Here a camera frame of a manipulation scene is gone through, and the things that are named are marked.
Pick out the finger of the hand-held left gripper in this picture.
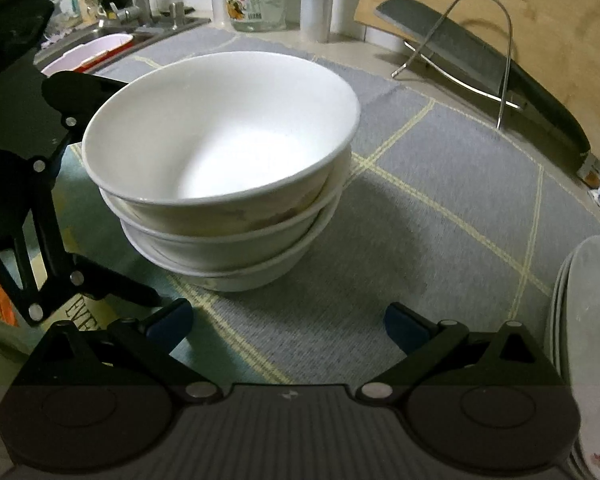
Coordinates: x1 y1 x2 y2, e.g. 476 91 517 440
0 149 164 329
32 72 119 172

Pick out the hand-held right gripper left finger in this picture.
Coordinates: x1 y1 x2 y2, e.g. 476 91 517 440
11 298 227 406

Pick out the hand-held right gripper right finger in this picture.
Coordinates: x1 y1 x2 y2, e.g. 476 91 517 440
355 302 568 406

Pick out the white floral bowl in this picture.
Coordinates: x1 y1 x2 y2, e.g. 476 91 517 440
122 194 339 293
81 51 362 239
99 159 354 274

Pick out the red rimmed white bowl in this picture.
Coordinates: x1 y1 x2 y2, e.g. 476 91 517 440
39 32 135 77

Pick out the grey teal checked table mat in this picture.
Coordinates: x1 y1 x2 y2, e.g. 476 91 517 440
45 25 600 392

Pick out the tall white wrap roll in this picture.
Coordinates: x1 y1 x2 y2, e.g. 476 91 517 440
299 0 336 44

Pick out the bamboo cutting board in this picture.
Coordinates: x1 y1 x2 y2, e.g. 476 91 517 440
353 0 600 162

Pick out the metal wire rack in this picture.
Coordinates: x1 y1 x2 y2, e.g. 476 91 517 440
390 0 526 131

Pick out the black handled cleaver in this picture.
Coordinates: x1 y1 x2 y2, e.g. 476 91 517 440
374 0 594 162

